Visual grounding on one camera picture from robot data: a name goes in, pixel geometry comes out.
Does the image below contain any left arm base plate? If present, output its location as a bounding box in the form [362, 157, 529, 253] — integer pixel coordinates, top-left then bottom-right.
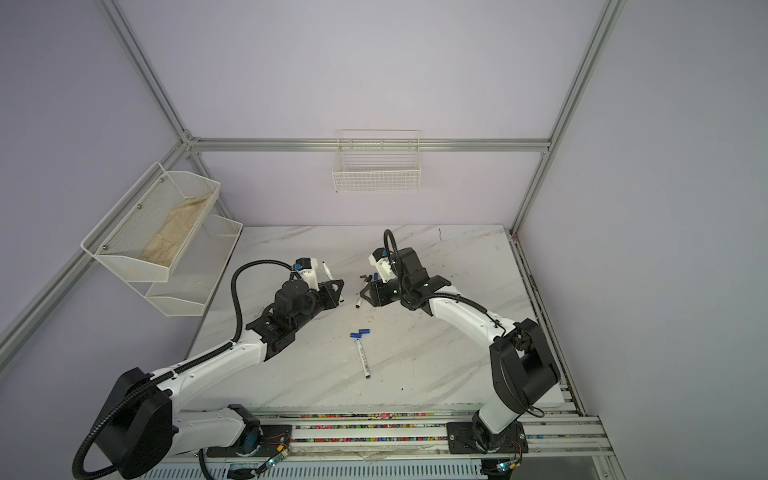
[206, 424, 293, 458]

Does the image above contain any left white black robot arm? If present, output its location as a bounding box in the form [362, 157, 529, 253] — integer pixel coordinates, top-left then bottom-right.
[73, 280, 344, 479]

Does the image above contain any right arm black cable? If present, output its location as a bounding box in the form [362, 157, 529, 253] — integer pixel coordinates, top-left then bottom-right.
[382, 228, 508, 337]

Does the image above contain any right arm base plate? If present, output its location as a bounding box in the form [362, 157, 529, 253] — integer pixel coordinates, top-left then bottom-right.
[446, 421, 529, 455]

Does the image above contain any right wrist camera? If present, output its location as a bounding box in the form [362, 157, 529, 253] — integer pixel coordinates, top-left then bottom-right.
[368, 247, 397, 283]

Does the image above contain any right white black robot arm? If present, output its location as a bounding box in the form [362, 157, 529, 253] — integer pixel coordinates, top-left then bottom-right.
[360, 247, 561, 453]

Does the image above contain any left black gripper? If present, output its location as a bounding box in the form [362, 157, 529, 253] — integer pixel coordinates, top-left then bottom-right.
[292, 279, 342, 333]

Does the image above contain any upper white mesh shelf basket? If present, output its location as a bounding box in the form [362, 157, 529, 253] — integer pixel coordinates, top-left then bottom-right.
[81, 163, 220, 283]

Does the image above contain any white wire wall basket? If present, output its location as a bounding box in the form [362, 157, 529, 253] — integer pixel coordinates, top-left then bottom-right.
[332, 129, 422, 193]

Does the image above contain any beige cloth in basket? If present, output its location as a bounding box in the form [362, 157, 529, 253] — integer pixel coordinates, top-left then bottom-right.
[140, 194, 211, 267]

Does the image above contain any aluminium rail base frame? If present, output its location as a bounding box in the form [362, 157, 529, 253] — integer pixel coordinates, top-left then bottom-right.
[107, 371, 628, 480]

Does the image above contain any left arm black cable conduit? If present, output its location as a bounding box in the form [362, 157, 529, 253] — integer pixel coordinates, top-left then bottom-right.
[71, 259, 295, 480]

